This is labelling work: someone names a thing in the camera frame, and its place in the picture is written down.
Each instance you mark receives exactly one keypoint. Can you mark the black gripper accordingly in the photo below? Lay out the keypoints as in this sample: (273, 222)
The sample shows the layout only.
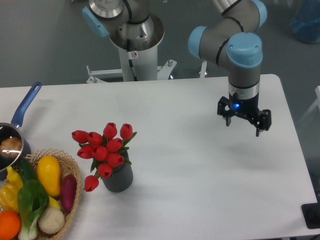
(246, 109)

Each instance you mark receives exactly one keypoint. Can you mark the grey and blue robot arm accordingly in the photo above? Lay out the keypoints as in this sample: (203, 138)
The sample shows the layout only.
(233, 45)

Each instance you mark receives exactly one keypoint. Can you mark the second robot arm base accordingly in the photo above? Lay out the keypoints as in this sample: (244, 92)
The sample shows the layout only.
(129, 23)

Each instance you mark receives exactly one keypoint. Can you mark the dark grey ribbed vase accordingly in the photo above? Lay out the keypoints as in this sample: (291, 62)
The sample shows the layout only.
(120, 180)

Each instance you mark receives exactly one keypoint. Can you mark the black device at edge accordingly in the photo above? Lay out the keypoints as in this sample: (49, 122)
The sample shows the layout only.
(311, 214)

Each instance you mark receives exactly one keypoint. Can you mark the blue translucent container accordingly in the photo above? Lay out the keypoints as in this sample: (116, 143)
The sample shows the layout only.
(305, 24)

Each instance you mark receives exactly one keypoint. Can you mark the red tulip bouquet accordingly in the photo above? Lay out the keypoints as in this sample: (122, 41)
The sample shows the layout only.
(107, 151)

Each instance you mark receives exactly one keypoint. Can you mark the woven wicker basket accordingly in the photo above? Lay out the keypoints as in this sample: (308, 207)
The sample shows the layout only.
(68, 166)

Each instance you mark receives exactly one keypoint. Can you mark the purple eggplant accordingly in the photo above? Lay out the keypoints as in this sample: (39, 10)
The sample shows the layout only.
(68, 192)

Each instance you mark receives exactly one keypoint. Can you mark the yellow squash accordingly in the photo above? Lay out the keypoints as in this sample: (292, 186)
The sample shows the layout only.
(49, 175)

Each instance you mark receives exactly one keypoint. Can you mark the beige round bun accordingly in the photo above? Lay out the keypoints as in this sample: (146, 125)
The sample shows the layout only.
(51, 220)

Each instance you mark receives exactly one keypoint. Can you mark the dark green cucumber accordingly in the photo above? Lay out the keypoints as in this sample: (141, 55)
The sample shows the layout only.
(26, 170)

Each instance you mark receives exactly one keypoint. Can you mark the green bok choy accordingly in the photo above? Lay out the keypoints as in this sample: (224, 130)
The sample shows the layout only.
(32, 200)

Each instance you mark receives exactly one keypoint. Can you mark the brown bread in pan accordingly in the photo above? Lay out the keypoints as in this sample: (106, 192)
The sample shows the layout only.
(10, 148)

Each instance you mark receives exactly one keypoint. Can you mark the yellow bell pepper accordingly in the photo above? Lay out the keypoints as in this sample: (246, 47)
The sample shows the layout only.
(9, 198)

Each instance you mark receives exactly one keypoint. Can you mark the orange fruit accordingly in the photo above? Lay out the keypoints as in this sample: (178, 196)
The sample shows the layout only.
(10, 224)

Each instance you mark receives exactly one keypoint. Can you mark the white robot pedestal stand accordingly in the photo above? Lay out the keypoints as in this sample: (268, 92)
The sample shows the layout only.
(135, 66)

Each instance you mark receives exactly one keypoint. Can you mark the blue handled saucepan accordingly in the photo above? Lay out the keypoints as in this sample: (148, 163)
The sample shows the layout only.
(12, 129)

